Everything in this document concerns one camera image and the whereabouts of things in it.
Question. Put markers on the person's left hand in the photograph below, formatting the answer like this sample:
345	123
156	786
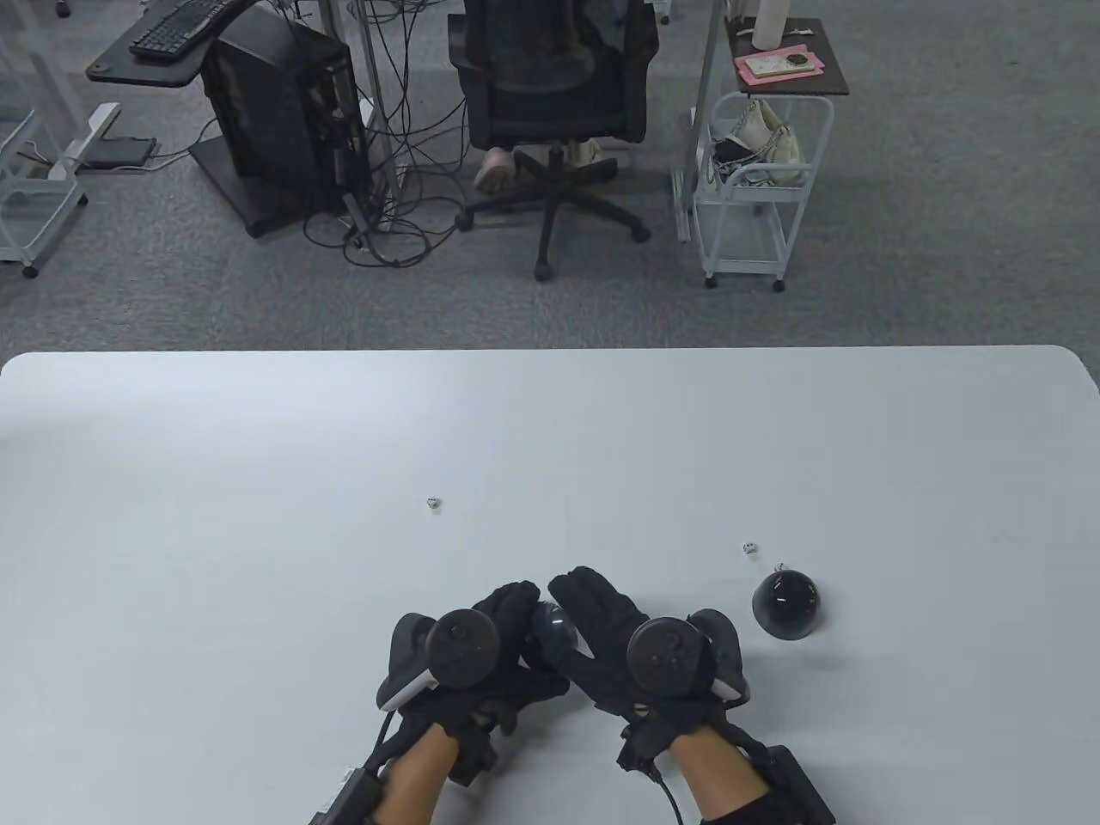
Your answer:
533	687

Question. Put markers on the black hand controller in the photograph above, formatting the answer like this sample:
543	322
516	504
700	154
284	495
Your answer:
462	649
662	657

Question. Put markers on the metal frame post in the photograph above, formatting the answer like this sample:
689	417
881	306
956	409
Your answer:
379	112
705	86

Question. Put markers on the person's black right sleeve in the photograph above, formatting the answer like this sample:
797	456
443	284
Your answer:
739	812

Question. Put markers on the black right forearm sensor pack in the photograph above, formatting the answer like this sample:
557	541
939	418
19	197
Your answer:
799	786

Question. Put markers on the black office chair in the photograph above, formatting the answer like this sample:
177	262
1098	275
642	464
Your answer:
550	112

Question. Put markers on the black left hand controller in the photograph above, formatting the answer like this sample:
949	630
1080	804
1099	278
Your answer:
462	649

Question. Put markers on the black keyboard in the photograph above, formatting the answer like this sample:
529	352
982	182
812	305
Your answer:
176	26

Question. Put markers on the black box on floor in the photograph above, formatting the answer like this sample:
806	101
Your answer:
120	153

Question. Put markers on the black pouch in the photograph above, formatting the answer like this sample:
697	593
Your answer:
733	152

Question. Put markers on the black computer tower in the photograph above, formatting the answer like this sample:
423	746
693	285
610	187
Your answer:
275	103

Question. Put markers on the brown side table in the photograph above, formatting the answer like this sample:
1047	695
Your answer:
821	82

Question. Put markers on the beige bag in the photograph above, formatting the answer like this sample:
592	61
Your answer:
773	142

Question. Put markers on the white paper roll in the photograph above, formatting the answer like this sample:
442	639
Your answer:
771	24

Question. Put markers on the person's right hand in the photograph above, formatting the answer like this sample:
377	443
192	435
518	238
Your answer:
601	619

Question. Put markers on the black left forearm sensor pack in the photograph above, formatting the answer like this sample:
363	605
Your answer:
344	799

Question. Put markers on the person's left forearm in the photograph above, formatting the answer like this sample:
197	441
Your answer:
417	773

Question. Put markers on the black dice shaker dome cover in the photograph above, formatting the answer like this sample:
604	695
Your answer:
786	606

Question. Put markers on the black right hand controller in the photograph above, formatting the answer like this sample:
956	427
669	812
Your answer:
662	657

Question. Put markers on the beige notebook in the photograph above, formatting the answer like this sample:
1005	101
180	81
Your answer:
773	65

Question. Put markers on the white cart with clear panels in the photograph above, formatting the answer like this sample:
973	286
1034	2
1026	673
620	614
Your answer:
33	245

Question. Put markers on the white desk foot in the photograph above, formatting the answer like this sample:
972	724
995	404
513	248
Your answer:
86	137

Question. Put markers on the black keyboard tray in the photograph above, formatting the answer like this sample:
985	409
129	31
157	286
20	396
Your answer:
146	74

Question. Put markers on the person's right forearm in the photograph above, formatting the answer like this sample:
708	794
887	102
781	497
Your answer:
713	769

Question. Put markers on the black computer stand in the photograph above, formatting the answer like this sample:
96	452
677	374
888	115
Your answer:
258	215

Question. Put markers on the white rolling cart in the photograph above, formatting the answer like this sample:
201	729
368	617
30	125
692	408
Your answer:
744	270

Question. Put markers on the clear dice shaker dome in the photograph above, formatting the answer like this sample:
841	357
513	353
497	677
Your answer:
557	620

